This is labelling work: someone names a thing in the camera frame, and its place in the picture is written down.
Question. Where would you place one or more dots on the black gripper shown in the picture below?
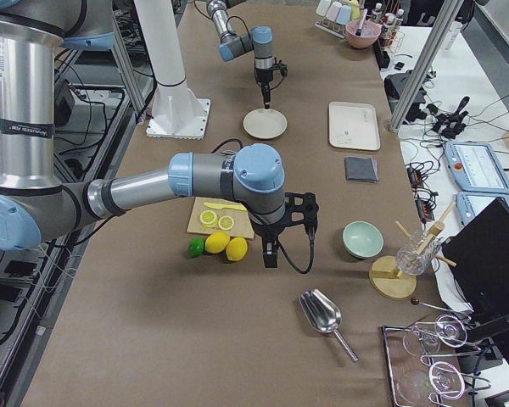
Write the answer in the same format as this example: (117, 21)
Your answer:
(268, 231)
(263, 78)

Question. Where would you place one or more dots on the cream rabbit tray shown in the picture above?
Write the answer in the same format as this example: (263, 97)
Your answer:
(353, 126)

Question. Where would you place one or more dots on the bamboo cutting board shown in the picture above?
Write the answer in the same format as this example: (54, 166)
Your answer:
(242, 226)

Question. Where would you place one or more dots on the beige round plate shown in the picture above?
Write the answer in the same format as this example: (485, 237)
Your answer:
(265, 124)

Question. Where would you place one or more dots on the yellow lemon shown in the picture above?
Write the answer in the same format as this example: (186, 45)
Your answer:
(216, 242)
(237, 249)

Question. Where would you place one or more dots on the lemon slice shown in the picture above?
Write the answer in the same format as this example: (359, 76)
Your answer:
(226, 223)
(208, 218)

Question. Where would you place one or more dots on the yellow plastic knife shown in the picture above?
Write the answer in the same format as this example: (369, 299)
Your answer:
(221, 206)

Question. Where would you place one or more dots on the green lime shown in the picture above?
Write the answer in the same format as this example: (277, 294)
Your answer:
(196, 247)

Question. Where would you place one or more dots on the steel scoop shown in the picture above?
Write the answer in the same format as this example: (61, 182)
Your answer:
(325, 317)

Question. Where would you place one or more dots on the mint green bowl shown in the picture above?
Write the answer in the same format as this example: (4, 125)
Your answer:
(362, 239)

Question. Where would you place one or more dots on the white cup rack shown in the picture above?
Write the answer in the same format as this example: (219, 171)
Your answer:
(331, 27)

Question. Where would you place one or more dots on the white cup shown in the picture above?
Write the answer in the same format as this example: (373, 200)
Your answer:
(323, 7)

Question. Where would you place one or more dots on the pink cup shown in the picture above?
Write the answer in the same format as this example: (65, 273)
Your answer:
(333, 11)

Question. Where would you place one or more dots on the blue cup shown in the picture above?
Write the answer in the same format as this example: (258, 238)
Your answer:
(344, 14)

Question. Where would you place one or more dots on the steel muddler tool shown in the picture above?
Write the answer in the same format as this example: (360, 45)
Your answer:
(361, 21)

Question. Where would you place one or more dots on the wooden cup tree stand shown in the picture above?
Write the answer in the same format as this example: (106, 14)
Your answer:
(392, 283)

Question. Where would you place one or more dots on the grey folded cloth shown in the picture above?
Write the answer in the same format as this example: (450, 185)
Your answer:
(361, 169)

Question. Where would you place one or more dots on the pink bowl of ice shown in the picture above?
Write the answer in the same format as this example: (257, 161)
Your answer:
(370, 32)

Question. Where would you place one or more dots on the glass cup on stand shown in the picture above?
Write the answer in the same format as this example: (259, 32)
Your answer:
(417, 254)

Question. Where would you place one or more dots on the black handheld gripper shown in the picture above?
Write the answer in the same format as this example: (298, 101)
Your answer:
(449, 125)

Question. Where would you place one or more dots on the blue teach pendant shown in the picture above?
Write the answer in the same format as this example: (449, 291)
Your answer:
(470, 204)
(475, 167)

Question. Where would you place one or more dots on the black monitor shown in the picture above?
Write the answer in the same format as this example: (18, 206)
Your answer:
(481, 253)

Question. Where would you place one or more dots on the white mounting pedestal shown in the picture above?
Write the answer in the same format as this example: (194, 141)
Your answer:
(176, 112)

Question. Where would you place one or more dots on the aluminium frame post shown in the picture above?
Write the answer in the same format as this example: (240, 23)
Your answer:
(447, 15)

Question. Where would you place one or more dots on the wire glass rack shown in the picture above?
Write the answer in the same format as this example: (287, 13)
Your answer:
(422, 363)

